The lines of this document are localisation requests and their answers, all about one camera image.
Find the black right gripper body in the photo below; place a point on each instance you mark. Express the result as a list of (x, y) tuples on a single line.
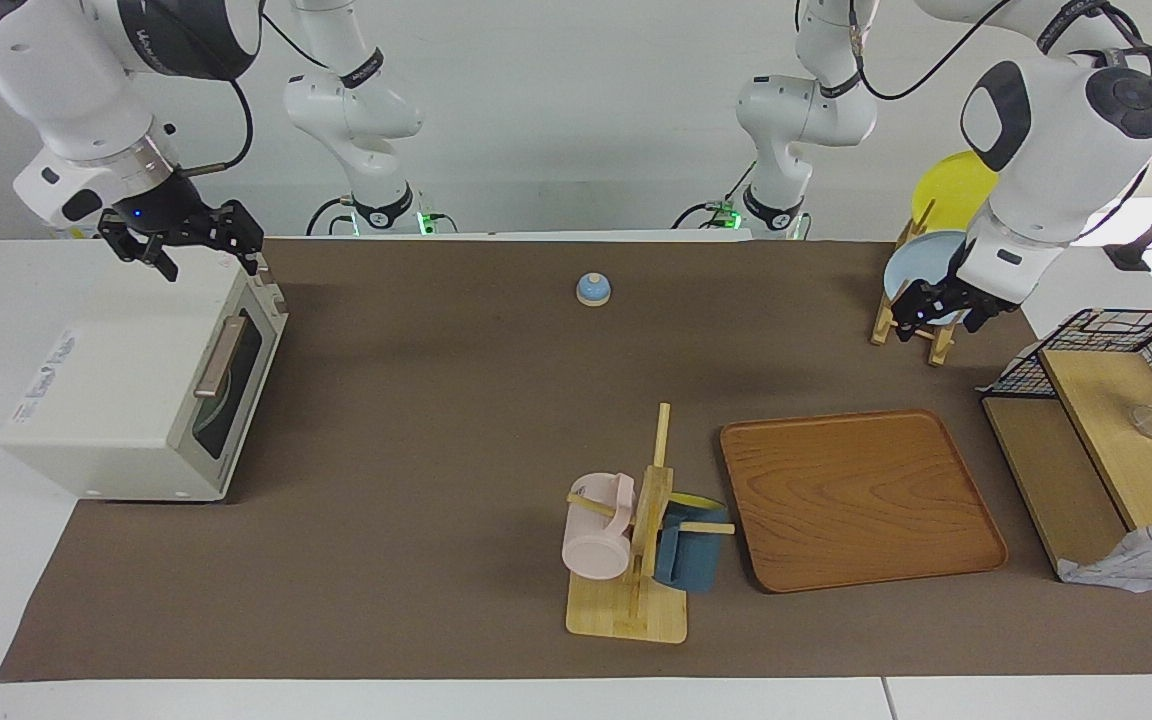
[(171, 212)]

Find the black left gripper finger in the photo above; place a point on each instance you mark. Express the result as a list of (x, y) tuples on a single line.
[(914, 310), (980, 318)]

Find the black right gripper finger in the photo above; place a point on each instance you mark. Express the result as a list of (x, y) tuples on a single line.
[(246, 232), (148, 250)]

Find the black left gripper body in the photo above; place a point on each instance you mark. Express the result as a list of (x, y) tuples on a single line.
[(976, 298)]

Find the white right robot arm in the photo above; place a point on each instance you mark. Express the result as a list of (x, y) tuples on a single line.
[(46, 70)]

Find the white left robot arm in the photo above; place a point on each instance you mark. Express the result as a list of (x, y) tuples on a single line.
[(1056, 110)]

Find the white toaster oven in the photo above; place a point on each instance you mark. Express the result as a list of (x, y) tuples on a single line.
[(126, 370)]

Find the wooden dish rack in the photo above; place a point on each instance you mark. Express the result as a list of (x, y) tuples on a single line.
[(936, 335)]

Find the light blue plate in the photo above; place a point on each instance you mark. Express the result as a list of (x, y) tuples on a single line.
[(921, 265)]

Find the yellow plate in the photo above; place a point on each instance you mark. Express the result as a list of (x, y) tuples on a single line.
[(946, 195)]

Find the wooden box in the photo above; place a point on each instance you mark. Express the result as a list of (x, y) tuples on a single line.
[(1056, 480)]

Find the light wooden board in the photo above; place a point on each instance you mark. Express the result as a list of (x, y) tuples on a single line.
[(1116, 440)]

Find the brown wooden tray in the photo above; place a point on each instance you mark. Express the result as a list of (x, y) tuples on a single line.
[(861, 500)]

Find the clear glass cup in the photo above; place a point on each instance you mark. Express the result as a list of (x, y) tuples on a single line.
[(1151, 420)]

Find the brown table mat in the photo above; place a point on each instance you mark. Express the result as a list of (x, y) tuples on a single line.
[(436, 420)]

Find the white crumpled cloth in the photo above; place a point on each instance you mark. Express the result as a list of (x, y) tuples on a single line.
[(1146, 560)]

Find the blue dome bell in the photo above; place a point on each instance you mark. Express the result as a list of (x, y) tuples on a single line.
[(593, 289)]

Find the dark blue mug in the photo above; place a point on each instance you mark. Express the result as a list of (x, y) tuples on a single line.
[(691, 555)]

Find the wooden mug tree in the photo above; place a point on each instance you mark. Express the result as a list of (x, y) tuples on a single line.
[(648, 520)]

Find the pink mug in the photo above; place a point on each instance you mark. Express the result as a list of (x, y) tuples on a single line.
[(596, 535)]

